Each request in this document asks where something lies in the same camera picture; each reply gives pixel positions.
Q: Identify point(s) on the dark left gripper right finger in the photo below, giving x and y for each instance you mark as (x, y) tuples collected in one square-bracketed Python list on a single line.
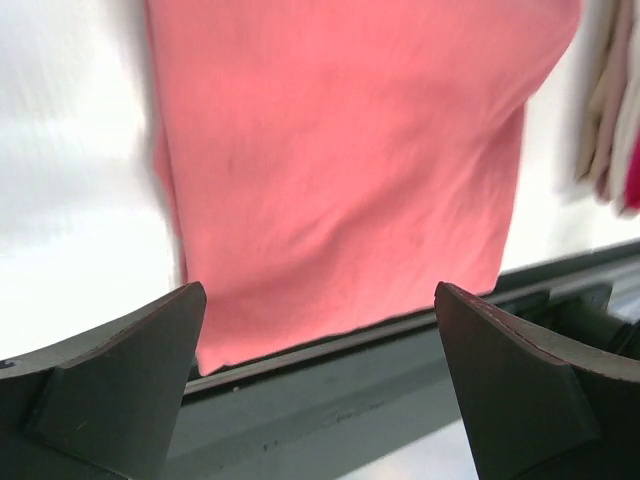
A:
[(552, 396)]

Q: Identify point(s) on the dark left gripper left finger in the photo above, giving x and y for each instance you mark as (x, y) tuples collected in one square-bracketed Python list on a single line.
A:
[(102, 404)]

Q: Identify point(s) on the folded magenta t shirt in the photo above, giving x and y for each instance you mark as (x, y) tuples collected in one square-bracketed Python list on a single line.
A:
[(631, 192)]

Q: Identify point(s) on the salmon pink polo shirt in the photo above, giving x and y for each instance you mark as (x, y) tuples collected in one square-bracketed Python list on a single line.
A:
[(328, 163)]

